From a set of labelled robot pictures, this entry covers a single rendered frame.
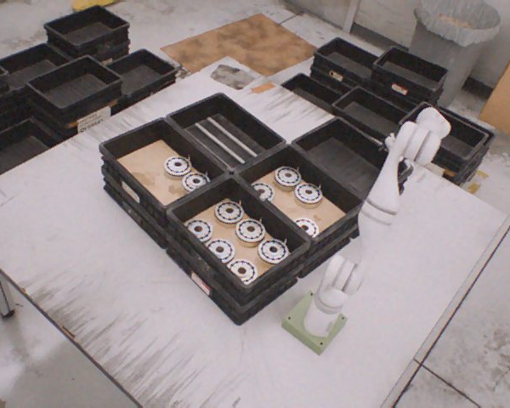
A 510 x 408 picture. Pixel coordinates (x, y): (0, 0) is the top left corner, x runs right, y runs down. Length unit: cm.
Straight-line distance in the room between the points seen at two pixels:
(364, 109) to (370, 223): 194
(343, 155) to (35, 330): 156
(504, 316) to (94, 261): 211
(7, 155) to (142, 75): 91
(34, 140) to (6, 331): 102
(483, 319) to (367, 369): 134
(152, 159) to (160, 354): 76
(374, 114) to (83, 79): 168
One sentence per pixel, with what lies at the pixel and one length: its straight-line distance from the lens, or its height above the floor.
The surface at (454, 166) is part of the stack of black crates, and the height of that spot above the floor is 52.
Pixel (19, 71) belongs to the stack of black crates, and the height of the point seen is 38.
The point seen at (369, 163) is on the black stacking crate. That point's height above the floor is 83.
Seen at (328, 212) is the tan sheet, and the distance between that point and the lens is 203.
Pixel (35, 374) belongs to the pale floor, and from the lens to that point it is 258.
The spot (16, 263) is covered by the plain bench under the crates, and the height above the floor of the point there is 70.
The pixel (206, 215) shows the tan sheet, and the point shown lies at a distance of 193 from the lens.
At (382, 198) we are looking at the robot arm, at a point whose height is 127.
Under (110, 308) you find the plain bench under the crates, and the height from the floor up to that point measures 70.
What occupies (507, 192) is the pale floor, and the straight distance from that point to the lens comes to 386.
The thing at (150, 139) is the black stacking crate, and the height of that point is 85.
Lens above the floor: 226
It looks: 46 degrees down
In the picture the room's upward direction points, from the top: 10 degrees clockwise
